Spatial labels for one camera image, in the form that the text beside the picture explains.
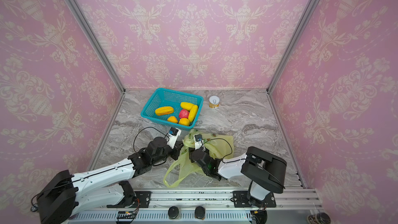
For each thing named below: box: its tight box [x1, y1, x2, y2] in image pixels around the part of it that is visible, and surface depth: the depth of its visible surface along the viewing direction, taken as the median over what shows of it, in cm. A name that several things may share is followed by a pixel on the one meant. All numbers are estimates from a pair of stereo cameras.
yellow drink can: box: [208, 95, 220, 109], surface depth 109 cm
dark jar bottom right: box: [306, 212, 332, 224], surface depth 64 cm
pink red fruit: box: [178, 108, 190, 119], surface depth 102 cm
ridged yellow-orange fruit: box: [154, 106, 175, 116], surface depth 106 cm
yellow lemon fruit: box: [178, 117, 190, 127], surface depth 98 cm
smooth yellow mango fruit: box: [180, 101, 195, 111], surface depth 108 cm
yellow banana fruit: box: [188, 104, 199, 123], surface depth 102 cm
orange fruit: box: [167, 116, 179, 123], surface depth 99 cm
